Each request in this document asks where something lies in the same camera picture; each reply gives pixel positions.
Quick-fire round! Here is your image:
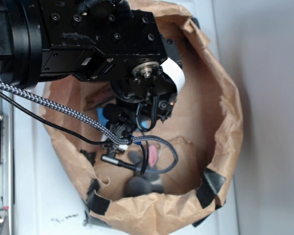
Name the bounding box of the brown wood piece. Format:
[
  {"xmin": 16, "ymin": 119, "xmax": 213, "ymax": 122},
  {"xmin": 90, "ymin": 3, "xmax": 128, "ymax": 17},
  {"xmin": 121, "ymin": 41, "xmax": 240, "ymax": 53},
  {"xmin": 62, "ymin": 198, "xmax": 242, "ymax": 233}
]
[{"xmin": 84, "ymin": 84, "xmax": 115, "ymax": 111}]

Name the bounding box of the brown paper lined box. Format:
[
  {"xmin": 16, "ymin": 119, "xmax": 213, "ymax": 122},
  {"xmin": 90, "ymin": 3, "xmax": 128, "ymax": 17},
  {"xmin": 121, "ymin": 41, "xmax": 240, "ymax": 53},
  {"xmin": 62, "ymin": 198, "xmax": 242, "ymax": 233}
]
[{"xmin": 47, "ymin": 0, "xmax": 243, "ymax": 235}]

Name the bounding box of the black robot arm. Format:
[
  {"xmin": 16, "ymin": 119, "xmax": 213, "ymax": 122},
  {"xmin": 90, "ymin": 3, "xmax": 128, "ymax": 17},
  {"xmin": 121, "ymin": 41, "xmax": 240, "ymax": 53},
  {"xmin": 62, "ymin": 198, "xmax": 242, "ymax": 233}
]
[{"xmin": 0, "ymin": 0, "xmax": 185, "ymax": 126}]

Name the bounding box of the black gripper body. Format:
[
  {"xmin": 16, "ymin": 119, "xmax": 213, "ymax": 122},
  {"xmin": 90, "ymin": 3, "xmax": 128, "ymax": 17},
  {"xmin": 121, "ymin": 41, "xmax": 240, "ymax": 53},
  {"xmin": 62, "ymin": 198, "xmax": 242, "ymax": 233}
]
[{"xmin": 111, "ymin": 38, "xmax": 182, "ymax": 131}]

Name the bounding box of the grey plush bunny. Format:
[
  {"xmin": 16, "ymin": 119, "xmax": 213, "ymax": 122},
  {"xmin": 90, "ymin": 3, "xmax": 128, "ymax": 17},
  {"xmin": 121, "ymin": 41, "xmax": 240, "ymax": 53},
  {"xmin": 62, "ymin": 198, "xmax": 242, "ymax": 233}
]
[{"xmin": 124, "ymin": 144, "xmax": 165, "ymax": 197}]

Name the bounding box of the black foam microphone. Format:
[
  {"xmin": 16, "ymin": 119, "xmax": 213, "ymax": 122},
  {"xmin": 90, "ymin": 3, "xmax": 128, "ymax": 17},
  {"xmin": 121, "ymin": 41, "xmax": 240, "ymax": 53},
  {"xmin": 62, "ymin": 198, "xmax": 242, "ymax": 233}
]
[{"xmin": 103, "ymin": 103, "xmax": 123, "ymax": 122}]

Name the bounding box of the grey braided cable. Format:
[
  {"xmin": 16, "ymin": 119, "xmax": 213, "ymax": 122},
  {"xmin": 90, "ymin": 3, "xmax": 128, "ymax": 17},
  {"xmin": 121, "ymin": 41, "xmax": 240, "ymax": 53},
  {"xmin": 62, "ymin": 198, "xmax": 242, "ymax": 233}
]
[{"xmin": 0, "ymin": 78, "xmax": 179, "ymax": 175}]

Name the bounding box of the thin black cable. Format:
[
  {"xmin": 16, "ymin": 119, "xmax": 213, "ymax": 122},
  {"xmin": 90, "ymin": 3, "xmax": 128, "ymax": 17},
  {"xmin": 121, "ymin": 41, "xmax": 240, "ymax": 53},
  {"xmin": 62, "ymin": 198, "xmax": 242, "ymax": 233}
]
[{"xmin": 0, "ymin": 88, "xmax": 108, "ymax": 145}]

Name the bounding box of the blue sponge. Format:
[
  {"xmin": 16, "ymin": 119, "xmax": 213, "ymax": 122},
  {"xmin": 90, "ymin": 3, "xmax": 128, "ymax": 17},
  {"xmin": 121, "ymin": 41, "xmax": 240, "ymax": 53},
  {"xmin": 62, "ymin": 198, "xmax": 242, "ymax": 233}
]
[{"xmin": 96, "ymin": 108, "xmax": 110, "ymax": 128}]

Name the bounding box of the aluminium frame rail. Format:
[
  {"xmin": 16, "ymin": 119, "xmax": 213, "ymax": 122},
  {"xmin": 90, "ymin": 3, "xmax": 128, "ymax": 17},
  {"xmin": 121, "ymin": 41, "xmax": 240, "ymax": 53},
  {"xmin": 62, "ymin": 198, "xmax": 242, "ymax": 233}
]
[{"xmin": 0, "ymin": 97, "xmax": 16, "ymax": 235}]

